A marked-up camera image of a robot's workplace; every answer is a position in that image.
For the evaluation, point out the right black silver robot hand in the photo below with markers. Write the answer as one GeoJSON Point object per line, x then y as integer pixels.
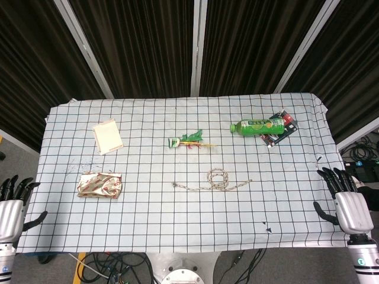
{"type": "Point", "coordinates": [353, 211]}

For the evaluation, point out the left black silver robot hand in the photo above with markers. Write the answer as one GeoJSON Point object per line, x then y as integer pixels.
{"type": "Point", "coordinates": [12, 219]}

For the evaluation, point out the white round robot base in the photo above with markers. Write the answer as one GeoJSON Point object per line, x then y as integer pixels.
{"type": "Point", "coordinates": [183, 266]}

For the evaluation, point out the black electronics box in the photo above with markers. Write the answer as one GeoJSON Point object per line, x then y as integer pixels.
{"type": "Point", "coordinates": [362, 171]}

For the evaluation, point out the crumpled red-white wrapper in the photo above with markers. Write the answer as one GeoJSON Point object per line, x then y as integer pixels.
{"type": "Point", "coordinates": [99, 186]}

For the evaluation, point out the white paper notepad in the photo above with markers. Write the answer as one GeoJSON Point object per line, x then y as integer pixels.
{"type": "Point", "coordinates": [108, 137]}

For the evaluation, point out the green plastic drink bottle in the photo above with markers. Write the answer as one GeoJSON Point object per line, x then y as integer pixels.
{"type": "Point", "coordinates": [257, 126]}

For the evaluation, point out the black pleated curtain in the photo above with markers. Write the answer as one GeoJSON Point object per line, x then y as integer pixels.
{"type": "Point", "coordinates": [142, 47]}
{"type": "Point", "coordinates": [349, 74]}
{"type": "Point", "coordinates": [251, 47]}
{"type": "Point", "coordinates": [29, 74]}

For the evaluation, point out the white black grid tablecloth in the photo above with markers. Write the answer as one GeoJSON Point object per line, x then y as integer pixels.
{"type": "Point", "coordinates": [177, 219]}

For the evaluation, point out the green leafy toy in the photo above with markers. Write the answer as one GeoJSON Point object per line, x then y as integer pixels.
{"type": "Point", "coordinates": [191, 137]}

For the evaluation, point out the white partition post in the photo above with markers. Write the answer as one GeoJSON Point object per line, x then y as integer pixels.
{"type": "Point", "coordinates": [84, 48]}
{"type": "Point", "coordinates": [306, 48]}
{"type": "Point", "coordinates": [197, 47]}

